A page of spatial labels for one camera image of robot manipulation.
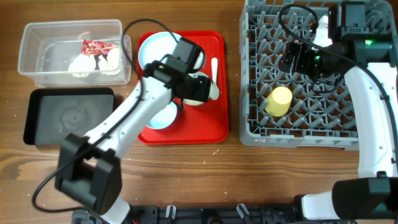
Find red snack wrapper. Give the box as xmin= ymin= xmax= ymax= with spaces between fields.
xmin=81 ymin=40 xmax=119 ymax=55

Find white tissue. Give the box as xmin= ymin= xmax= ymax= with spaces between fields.
xmin=68 ymin=54 xmax=96 ymax=78
xmin=98 ymin=47 xmax=120 ymax=75

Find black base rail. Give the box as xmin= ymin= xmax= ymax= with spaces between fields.
xmin=70 ymin=194 xmax=358 ymax=224

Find small light blue bowl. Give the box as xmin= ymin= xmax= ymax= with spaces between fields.
xmin=146 ymin=102 xmax=178 ymax=130

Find large light blue plate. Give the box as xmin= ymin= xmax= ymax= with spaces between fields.
xmin=138 ymin=32 xmax=206 ymax=73

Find white plastic spoon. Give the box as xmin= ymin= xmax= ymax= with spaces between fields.
xmin=210 ymin=57 xmax=220 ymax=100

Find red serving tray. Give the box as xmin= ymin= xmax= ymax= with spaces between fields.
xmin=138 ymin=30 xmax=229 ymax=145

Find green bowl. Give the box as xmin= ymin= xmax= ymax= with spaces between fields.
xmin=183 ymin=72 xmax=220 ymax=106

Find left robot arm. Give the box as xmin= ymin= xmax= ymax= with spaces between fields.
xmin=55 ymin=37 xmax=211 ymax=223

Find black plastic tray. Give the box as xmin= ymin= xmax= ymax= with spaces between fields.
xmin=23 ymin=88 xmax=115 ymax=147

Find clear plastic bin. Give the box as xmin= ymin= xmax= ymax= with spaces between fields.
xmin=18 ymin=19 xmax=131 ymax=87

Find grey dishwasher rack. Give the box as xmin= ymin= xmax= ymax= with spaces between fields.
xmin=239 ymin=1 xmax=397 ymax=151

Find yellow plastic cup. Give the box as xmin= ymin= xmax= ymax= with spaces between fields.
xmin=265 ymin=86 xmax=293 ymax=117

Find left black cable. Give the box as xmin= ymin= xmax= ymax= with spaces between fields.
xmin=31 ymin=18 xmax=184 ymax=214

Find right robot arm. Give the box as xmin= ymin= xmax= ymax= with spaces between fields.
xmin=280 ymin=1 xmax=397 ymax=222

